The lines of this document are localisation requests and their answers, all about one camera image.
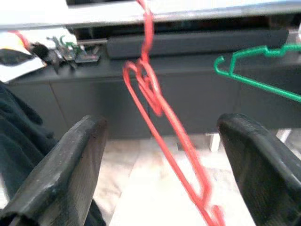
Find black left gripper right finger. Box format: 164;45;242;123
216;113;301;226

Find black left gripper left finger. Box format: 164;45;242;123
0;114;109;226

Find red plastic hanger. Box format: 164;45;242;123
123;0;227;226

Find green plastic hanger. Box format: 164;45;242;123
213;43;301;104

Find black shirt with white print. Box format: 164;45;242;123
0;81;107;226

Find black TV console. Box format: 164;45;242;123
0;22;301;153

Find white papers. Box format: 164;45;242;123
0;30;78;83

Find black remote control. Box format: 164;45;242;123
74;53;99;64

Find black soundbar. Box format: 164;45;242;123
106;29;289;59

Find chrome clothes rack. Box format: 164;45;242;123
0;4;301;31

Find black television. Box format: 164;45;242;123
65;0;142;9

